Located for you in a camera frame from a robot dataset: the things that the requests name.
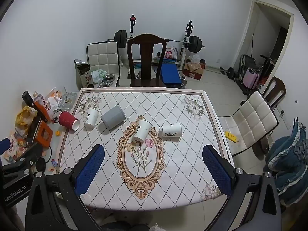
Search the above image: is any grey plastic cup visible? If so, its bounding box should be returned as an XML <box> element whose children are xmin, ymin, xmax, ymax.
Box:
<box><xmin>101</xmin><ymin>106</ymin><xmax>126</xmax><ymax>129</ymax></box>

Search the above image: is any small dumbbell on floor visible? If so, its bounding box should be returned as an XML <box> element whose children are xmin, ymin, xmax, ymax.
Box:
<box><xmin>220</xmin><ymin>67</ymin><xmax>235</xmax><ymax>80</ymax></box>

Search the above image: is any floral diamond pattern tablecloth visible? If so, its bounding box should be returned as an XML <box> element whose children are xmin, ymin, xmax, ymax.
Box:
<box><xmin>56</xmin><ymin>87</ymin><xmax>231</xmax><ymax>211</ymax></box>

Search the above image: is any white padded chair back left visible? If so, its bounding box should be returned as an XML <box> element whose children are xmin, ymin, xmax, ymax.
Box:
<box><xmin>87</xmin><ymin>41</ymin><xmax>120</xmax><ymax>87</ymax></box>

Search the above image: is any white padded chair right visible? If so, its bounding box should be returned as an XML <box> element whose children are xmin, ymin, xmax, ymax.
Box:
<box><xmin>218</xmin><ymin>91</ymin><xmax>279</xmax><ymax>156</ymax></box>

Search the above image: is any blue weight bench pad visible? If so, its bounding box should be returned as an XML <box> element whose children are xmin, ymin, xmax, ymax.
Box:
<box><xmin>161</xmin><ymin>63</ymin><xmax>181</xmax><ymax>86</ymax></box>

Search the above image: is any pink suitcase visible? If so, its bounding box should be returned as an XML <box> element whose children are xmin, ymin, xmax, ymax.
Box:
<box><xmin>243</xmin><ymin>68</ymin><xmax>259</xmax><ymax>89</ymax></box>

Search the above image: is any dark wooden chair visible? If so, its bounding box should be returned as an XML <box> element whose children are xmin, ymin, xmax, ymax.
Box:
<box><xmin>127</xmin><ymin>41</ymin><xmax>167</xmax><ymax>87</ymax></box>
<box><xmin>262</xmin><ymin>76</ymin><xmax>287</xmax><ymax>110</ymax></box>

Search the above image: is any dark wooden chair right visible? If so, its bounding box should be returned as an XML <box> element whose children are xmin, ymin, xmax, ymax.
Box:
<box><xmin>262</xmin><ymin>76</ymin><xmax>287</xmax><ymax>110</ymax></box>

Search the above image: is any orange white snack bag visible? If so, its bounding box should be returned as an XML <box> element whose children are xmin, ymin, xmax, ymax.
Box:
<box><xmin>33</xmin><ymin>94</ymin><xmax>59</xmax><ymax>123</ymax></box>

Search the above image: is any yellow plastic bag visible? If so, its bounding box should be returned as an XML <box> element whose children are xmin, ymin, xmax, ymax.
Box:
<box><xmin>15</xmin><ymin>106</ymin><xmax>37</xmax><ymax>138</ymax></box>

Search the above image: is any colourful floral paper bag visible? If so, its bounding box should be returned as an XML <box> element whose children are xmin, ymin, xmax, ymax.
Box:
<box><xmin>3</xmin><ymin>131</ymin><xmax>27</xmax><ymax>163</ymax></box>

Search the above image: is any barbell with black plates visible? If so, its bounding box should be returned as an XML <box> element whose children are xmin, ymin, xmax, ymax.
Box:
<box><xmin>108</xmin><ymin>30</ymin><xmax>205</xmax><ymax>53</ymax></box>

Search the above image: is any brown printed cardboard box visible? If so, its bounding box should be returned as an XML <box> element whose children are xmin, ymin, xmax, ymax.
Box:
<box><xmin>74</xmin><ymin>59</ymin><xmax>94</xmax><ymax>88</ymax></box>

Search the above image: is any orange box with window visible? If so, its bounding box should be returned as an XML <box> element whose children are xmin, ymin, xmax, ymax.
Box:
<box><xmin>33</xmin><ymin>121</ymin><xmax>53</xmax><ymax>149</ymax></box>

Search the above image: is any yellow object on chair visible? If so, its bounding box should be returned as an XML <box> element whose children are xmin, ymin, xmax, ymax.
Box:
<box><xmin>224</xmin><ymin>131</ymin><xmax>238</xmax><ymax>142</ymax></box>

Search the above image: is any white barbell rack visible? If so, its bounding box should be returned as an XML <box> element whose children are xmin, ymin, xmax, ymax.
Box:
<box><xmin>129</xmin><ymin>14</ymin><xmax>194</xmax><ymax>70</ymax></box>

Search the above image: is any black round disc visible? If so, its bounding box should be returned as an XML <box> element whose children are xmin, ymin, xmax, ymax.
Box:
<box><xmin>35</xmin><ymin>157</ymin><xmax>46</xmax><ymax>172</ymax></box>

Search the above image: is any green white plastic bag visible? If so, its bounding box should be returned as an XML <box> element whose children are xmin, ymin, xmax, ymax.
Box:
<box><xmin>91</xmin><ymin>68</ymin><xmax>107</xmax><ymax>84</ymax></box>

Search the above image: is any blue denim clothing pile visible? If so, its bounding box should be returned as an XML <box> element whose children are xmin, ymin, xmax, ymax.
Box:
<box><xmin>264</xmin><ymin>118</ymin><xmax>307</xmax><ymax>207</ymax></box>

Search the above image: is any black folded stroller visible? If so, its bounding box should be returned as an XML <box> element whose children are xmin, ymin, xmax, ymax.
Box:
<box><xmin>235</xmin><ymin>55</ymin><xmax>276</xmax><ymax>95</ymax></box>

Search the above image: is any white padded chair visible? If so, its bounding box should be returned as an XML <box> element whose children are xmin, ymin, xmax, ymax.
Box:
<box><xmin>218</xmin><ymin>91</ymin><xmax>279</xmax><ymax>156</ymax></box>
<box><xmin>87</xmin><ymin>41</ymin><xmax>120</xmax><ymax>87</ymax></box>

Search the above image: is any open cardboard box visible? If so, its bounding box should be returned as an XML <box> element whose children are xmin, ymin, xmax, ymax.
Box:
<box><xmin>183</xmin><ymin>62</ymin><xmax>206</xmax><ymax>80</ymax></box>

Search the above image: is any red corrugated paper cup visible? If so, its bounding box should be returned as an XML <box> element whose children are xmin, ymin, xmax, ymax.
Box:
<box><xmin>59</xmin><ymin>111</ymin><xmax>80</xmax><ymax>131</ymax></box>

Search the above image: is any white paper cup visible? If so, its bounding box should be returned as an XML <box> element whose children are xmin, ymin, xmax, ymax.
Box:
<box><xmin>85</xmin><ymin>108</ymin><xmax>99</xmax><ymax>128</ymax></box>
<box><xmin>162</xmin><ymin>122</ymin><xmax>182</xmax><ymax>138</ymax></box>
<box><xmin>134</xmin><ymin>119</ymin><xmax>152</xmax><ymax>142</ymax></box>

